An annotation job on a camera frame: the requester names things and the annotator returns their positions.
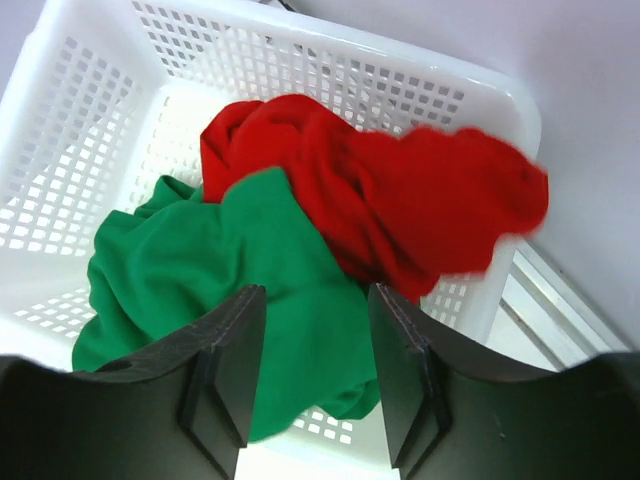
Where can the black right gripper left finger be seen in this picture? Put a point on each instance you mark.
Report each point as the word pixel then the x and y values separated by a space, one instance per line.
pixel 179 408

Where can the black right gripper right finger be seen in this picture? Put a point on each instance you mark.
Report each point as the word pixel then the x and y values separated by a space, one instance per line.
pixel 455 409

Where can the red t shirt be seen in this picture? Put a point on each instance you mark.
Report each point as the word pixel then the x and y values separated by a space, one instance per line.
pixel 404 211

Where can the green t shirt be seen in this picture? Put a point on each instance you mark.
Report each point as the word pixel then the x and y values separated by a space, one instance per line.
pixel 177 257

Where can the white plastic basket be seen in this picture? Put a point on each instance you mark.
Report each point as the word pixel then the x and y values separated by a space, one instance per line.
pixel 107 97

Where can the aluminium frame rail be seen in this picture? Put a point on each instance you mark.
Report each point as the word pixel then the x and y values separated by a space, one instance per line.
pixel 543 321

